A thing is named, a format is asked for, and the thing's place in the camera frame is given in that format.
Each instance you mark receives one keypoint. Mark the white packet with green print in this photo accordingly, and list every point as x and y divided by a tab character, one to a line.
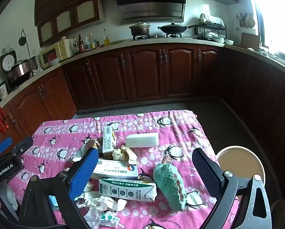
104	219

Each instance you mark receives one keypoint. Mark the wooden cutting board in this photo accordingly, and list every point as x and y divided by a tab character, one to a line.
249	41

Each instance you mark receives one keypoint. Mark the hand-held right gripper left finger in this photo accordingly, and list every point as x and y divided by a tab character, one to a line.
82	171

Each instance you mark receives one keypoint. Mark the green and white box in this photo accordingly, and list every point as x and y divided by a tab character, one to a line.
107	140

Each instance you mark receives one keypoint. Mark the tall dark sauce bottle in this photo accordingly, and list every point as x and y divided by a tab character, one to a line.
80	43

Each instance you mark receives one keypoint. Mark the stacked white bowls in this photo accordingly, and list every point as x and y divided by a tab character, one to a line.
218	40

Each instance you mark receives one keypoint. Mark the crumpled white tissue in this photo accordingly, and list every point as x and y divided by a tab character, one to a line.
97	201

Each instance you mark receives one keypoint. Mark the wooden upper cabinets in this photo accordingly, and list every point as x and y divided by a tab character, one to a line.
68	12

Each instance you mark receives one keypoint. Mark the green and white milk carton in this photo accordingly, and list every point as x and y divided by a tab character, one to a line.
125	188

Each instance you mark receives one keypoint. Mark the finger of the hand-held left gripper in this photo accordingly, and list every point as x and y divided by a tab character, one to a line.
4	145
25	145

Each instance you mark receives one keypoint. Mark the hanging black pan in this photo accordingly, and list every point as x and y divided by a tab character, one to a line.
22	40

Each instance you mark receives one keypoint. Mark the black wok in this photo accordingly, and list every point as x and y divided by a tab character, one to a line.
172	28

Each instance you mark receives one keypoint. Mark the brownish tissue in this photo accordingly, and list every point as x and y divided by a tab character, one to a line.
123	153

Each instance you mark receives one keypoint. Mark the tan gourd ladle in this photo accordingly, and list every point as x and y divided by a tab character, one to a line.
250	21

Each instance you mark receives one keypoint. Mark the cream microwave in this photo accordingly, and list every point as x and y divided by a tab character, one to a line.
50	54

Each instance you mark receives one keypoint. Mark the white cups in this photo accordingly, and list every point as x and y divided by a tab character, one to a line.
37	71

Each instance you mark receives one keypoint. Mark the white foam block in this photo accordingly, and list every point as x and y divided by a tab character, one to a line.
142	139

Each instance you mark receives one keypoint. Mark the clear bottle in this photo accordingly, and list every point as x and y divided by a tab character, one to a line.
87	44

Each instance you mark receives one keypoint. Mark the wall utensil holder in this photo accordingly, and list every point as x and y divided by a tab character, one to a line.
242	20

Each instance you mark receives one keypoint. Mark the steel pot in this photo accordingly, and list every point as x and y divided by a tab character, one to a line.
33	64

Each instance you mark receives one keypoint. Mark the long white box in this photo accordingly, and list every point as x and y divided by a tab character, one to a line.
116	169

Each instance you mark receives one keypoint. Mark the black dish rack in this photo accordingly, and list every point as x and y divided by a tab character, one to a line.
210	28

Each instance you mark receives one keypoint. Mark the large yellow oil bottle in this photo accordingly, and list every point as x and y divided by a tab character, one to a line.
106	39

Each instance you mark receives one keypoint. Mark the silver rice cooker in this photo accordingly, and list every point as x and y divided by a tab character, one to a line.
18	72

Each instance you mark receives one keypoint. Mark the brown clay pot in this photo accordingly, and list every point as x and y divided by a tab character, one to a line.
140	29

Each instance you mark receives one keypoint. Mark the round wooden stool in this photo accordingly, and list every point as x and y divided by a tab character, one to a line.
278	210

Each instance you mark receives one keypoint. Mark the round white dial appliance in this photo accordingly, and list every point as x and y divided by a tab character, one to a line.
7	62

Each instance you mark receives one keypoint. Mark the teal plush cloth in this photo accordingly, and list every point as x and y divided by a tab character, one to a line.
168	181

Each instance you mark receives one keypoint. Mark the white round bin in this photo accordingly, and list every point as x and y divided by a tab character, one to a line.
240	162

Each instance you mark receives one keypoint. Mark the window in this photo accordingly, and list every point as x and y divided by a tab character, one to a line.
275	16

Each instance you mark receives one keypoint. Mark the white patterned pot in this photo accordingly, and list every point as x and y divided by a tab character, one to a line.
1	90

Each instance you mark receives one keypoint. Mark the black range hood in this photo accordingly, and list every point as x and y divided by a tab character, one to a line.
152	2

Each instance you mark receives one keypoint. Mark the gas stove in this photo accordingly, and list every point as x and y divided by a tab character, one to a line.
156	37

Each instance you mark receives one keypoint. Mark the pink penguin blanket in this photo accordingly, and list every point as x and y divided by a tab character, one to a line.
61	133

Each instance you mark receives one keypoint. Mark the small yellow oil bottle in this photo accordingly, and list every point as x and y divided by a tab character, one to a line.
92	42

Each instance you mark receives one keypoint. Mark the wooden lower cabinets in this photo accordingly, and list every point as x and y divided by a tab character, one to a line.
144	74

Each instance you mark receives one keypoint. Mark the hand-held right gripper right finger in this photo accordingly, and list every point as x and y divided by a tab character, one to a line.
205	171

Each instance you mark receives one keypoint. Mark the wooden cabinets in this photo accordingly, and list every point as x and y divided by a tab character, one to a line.
68	12
144	74

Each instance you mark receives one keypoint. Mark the white snack bag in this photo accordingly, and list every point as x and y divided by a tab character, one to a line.
80	149

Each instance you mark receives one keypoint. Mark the white bowl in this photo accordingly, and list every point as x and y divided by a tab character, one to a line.
53	62
229	42

